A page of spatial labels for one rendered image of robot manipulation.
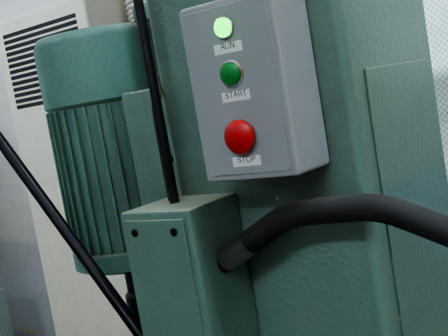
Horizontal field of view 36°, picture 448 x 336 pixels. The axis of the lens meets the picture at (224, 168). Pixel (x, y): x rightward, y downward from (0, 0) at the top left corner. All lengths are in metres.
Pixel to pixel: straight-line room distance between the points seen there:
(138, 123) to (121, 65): 0.08
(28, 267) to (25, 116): 0.97
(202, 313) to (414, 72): 0.33
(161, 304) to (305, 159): 0.21
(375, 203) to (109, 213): 0.40
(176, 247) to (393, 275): 0.21
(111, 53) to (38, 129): 1.81
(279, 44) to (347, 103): 0.09
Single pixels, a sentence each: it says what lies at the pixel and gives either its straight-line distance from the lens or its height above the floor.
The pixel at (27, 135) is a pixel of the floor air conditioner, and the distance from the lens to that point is 2.72.
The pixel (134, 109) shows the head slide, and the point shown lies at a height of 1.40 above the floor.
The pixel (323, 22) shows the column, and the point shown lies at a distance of 0.63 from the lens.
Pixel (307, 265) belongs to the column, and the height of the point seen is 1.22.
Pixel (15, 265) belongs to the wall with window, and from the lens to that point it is 3.54.
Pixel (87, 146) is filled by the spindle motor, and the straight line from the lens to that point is 0.88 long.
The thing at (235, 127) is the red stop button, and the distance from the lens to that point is 0.60.
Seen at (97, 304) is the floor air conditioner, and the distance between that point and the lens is 2.64.
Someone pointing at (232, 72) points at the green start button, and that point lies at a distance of 0.60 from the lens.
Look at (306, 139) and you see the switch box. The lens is 0.61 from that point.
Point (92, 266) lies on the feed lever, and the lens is 0.82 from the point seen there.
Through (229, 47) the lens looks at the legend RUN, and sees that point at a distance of 0.61.
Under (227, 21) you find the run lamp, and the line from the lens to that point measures 0.61.
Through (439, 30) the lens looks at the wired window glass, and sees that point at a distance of 2.10.
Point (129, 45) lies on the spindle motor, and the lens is 0.87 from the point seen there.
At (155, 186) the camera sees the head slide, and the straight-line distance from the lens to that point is 0.82.
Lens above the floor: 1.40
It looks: 6 degrees down
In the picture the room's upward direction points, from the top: 10 degrees counter-clockwise
